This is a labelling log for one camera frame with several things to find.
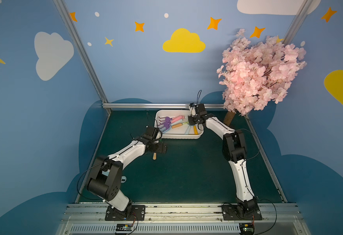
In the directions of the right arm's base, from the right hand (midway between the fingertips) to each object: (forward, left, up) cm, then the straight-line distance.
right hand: (193, 116), depth 108 cm
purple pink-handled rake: (-4, +20, -6) cm, 21 cm away
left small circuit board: (-70, +36, -8) cm, 80 cm away
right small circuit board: (-67, -27, -11) cm, 73 cm away
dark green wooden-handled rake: (-32, +25, -5) cm, 41 cm away
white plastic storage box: (-4, +14, -6) cm, 16 cm away
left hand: (-27, +22, 0) cm, 35 cm away
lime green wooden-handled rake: (-4, +12, -7) cm, 14 cm away
